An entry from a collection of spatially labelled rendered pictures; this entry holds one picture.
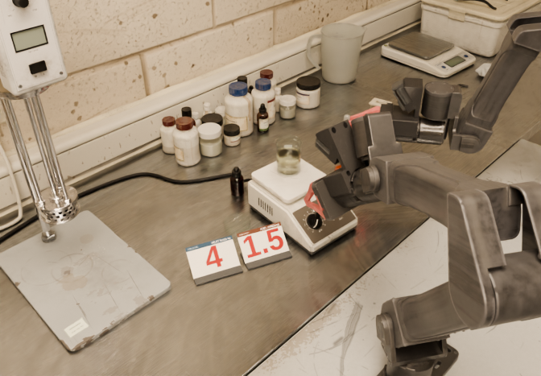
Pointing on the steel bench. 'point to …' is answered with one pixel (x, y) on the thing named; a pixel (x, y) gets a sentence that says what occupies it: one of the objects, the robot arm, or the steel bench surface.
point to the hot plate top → (288, 188)
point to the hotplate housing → (274, 207)
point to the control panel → (322, 224)
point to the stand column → (26, 173)
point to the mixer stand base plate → (82, 279)
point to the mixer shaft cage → (45, 203)
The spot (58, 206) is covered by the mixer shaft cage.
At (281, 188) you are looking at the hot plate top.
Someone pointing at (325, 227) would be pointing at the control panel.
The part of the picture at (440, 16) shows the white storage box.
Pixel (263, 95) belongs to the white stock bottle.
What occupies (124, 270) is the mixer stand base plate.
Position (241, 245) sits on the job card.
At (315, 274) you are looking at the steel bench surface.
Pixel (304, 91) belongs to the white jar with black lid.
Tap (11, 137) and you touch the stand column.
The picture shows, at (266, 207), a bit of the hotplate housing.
